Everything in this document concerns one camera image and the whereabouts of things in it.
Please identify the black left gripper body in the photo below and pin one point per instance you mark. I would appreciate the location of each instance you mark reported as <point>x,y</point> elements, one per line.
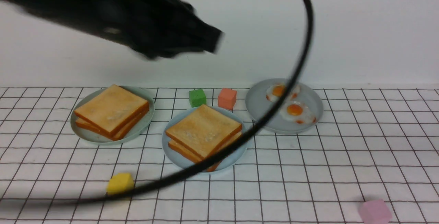
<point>161,28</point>

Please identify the toast slice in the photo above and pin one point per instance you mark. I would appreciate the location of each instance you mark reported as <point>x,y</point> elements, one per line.
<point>204,131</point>
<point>85,124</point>
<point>113,112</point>
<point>193,157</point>

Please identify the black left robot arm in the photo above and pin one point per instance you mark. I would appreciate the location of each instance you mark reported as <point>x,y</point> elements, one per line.
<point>81,15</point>

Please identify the green foam cube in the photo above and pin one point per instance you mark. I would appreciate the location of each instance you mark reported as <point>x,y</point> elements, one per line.
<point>197,97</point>

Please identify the salmon foam cube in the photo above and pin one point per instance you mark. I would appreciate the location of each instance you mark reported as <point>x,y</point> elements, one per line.
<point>227,98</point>

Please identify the pale green bread plate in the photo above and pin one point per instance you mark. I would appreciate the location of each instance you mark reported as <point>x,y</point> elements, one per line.
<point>97,139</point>

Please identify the grey egg plate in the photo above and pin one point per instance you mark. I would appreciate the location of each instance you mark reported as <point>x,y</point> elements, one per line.
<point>257,105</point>

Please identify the back fried egg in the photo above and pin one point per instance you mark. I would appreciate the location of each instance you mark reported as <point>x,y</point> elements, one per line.
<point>274,92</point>

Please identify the yellow foam block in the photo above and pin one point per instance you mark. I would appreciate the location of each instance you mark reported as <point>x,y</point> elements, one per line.
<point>119,183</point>

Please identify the right-side fried egg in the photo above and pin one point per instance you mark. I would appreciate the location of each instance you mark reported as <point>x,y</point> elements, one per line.
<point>297,112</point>

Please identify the pink foam block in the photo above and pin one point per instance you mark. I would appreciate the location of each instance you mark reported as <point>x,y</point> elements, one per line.
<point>375,212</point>

